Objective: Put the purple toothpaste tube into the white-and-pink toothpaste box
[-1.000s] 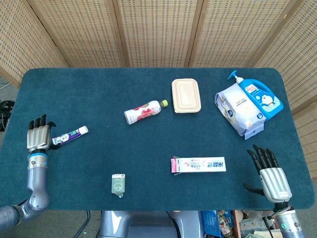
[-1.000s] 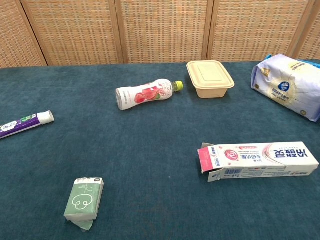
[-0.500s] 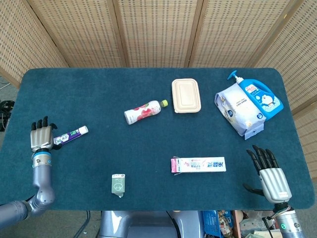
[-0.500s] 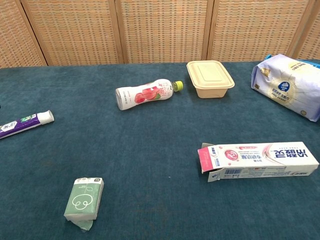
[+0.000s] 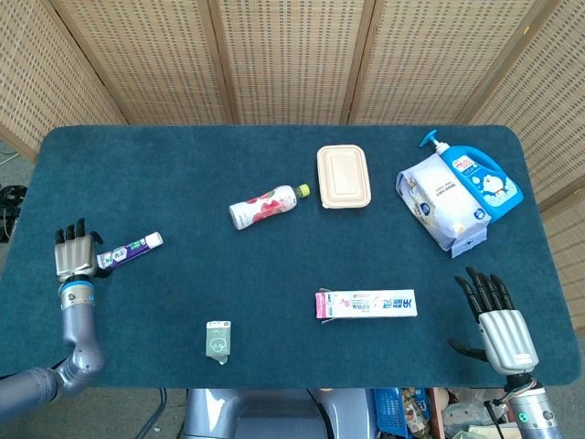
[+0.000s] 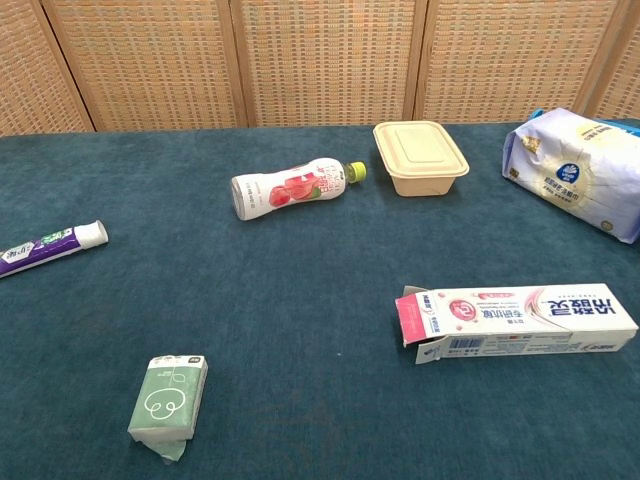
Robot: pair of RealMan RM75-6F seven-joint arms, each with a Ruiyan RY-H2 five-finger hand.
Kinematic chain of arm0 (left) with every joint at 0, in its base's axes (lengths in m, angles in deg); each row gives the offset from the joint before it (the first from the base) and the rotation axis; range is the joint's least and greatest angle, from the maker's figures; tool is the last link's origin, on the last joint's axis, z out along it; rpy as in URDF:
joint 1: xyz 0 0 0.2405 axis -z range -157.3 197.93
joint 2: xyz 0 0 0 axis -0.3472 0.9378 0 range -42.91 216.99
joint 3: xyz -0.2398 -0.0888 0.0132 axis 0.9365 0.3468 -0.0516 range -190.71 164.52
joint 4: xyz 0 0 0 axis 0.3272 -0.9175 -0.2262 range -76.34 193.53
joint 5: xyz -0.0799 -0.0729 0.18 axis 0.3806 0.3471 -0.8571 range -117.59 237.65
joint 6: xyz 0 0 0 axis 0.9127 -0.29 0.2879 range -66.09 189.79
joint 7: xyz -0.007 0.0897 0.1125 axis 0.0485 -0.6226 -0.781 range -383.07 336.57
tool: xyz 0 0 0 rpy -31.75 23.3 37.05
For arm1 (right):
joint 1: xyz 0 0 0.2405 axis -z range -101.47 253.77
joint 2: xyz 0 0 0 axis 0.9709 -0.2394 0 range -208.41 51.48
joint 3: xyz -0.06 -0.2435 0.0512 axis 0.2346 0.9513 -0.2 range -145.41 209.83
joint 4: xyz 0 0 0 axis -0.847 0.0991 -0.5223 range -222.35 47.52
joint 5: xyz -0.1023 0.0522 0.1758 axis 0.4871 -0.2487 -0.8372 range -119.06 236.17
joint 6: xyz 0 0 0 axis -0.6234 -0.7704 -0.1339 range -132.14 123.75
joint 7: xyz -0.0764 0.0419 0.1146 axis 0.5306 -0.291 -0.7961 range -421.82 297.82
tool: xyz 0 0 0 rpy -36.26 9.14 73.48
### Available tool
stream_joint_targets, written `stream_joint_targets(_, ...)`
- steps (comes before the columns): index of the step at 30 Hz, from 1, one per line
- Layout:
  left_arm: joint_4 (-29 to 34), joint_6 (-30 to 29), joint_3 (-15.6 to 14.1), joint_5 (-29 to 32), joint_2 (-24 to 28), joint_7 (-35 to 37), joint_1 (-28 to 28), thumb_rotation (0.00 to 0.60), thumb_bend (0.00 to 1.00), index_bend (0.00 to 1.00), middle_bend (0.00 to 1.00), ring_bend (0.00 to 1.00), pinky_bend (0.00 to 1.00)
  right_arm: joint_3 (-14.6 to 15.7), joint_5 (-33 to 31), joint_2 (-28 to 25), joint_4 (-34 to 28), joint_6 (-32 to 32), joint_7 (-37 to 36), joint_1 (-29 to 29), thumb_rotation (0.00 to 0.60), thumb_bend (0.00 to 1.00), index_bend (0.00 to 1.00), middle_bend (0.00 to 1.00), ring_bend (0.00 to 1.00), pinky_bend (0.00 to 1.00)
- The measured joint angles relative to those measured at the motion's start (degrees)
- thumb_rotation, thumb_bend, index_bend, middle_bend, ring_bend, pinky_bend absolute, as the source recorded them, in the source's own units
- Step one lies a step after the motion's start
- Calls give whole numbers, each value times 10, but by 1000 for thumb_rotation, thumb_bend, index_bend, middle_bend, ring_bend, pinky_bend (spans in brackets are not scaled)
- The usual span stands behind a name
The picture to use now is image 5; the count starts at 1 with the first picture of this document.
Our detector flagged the wooden rattan folding screen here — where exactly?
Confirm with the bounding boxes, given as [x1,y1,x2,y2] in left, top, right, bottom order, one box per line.
[0,0,585,335]

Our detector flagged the grey blue robot torso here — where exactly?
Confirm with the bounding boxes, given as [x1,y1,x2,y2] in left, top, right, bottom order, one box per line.
[182,388,380,439]

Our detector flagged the teal table cloth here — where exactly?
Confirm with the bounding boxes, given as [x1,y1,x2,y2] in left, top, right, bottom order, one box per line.
[0,123,582,390]

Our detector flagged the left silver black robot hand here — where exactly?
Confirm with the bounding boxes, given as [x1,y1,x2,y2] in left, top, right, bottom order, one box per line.
[54,218,113,283]

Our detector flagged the black equipment with cables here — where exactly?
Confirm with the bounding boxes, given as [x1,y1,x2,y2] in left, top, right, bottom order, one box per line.
[0,184,27,243]

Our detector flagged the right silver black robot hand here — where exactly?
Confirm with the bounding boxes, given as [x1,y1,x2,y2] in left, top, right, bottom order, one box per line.
[447,267,540,376]

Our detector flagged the white blue flour bag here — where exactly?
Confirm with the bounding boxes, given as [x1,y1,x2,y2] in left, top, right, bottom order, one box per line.
[395,152,493,260]

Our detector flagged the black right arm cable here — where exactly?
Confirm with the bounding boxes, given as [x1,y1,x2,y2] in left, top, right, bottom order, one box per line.
[483,396,514,424]

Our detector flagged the white pink toothpaste box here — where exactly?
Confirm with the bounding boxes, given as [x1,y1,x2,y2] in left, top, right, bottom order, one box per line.
[314,287,419,326]

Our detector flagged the peach drink bottle green cap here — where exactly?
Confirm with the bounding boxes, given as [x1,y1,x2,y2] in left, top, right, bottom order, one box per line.
[229,183,312,230]

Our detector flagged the blue pump detergent bottle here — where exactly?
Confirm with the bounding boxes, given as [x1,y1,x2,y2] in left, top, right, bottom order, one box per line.
[419,129,525,224]

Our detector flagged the purple white toothpaste tube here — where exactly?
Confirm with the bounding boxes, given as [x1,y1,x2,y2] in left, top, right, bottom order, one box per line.
[95,231,165,270]

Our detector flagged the green pocket tissue pack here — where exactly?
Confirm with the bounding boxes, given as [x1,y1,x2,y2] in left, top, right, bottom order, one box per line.
[204,320,232,366]

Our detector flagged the coloured right wrist wires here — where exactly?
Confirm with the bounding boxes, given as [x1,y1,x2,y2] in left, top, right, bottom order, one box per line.
[502,375,537,400]

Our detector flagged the blue plastic basket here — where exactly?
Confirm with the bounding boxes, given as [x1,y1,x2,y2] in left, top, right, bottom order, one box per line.
[373,388,410,439]

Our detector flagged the beige lidded food container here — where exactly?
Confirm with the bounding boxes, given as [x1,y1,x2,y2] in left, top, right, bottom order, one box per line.
[316,144,373,210]

